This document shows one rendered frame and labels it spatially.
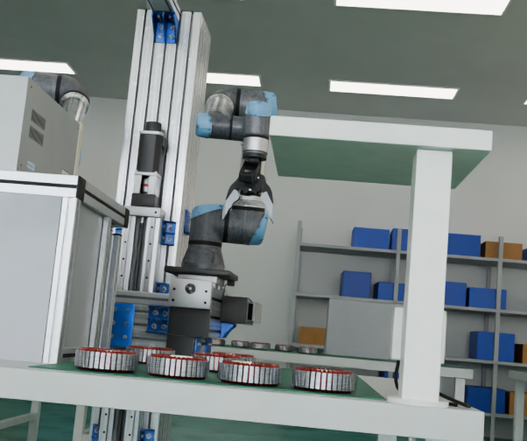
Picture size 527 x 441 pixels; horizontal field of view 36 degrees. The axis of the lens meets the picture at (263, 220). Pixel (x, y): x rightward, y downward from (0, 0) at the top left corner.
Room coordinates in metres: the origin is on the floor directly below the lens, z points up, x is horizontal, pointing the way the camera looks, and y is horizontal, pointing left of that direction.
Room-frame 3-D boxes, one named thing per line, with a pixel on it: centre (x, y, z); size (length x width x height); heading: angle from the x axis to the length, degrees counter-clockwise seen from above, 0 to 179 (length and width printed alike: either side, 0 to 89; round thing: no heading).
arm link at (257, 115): (2.31, 0.04, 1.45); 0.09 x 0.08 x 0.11; 2
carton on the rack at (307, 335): (8.33, -0.65, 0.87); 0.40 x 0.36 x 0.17; 176
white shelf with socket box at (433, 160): (1.49, -0.19, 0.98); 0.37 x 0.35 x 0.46; 86
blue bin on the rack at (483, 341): (8.19, -2.38, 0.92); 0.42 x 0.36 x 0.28; 175
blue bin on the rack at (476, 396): (8.20, -2.31, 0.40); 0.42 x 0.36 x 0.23; 176
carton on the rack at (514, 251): (8.20, -2.42, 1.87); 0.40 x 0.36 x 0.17; 175
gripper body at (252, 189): (2.31, 0.04, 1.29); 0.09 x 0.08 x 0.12; 174
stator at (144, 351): (1.89, 0.23, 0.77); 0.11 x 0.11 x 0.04
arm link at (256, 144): (2.31, 0.05, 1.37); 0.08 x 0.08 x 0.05
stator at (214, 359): (1.79, 0.07, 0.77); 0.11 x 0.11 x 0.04
